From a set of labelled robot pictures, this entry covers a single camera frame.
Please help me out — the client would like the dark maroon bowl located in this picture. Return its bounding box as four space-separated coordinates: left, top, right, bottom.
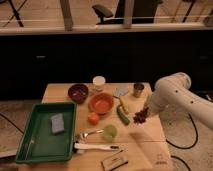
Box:
68 83 89 104

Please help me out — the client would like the silver fork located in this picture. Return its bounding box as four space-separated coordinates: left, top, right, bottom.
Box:
75 129 104 140

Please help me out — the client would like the blue grey sponge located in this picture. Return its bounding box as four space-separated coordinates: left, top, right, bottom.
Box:
51 114 65 134

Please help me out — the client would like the green plastic tray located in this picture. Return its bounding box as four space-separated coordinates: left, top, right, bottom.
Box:
15 102 77 164

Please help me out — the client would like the metal cup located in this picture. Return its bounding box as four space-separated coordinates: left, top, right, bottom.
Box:
133 83 144 98

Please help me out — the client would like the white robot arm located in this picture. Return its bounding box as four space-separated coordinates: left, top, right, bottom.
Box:
147 72 213 130

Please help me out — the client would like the yellow corn cob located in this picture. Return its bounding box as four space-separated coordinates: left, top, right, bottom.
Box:
119 97 129 114

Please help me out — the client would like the black office chair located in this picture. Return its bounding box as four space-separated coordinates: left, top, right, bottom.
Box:
92 0 163 25

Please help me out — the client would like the dark red grape bunch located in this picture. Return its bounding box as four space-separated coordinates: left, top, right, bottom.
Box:
133 108 148 124

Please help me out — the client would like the light green measuring cup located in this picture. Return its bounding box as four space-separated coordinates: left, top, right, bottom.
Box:
103 125 117 141

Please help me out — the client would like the small wooden box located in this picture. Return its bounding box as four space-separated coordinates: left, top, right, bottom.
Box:
101 155 128 171

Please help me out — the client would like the orange red bowl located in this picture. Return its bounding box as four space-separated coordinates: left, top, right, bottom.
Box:
88 93 114 115

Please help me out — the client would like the white cup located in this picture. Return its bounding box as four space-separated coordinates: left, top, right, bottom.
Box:
93 76 106 91

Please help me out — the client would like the wooden table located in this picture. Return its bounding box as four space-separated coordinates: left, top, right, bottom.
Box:
19 83 173 171

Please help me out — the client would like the green cucumber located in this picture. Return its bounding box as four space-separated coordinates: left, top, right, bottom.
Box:
116 105 130 126

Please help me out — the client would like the black floor cable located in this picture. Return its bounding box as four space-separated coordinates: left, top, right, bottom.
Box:
165 113 200 150

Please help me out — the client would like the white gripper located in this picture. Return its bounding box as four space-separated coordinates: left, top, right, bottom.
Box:
144 91 167 117

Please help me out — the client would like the white handled knife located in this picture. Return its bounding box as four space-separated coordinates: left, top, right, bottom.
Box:
74 142 120 151

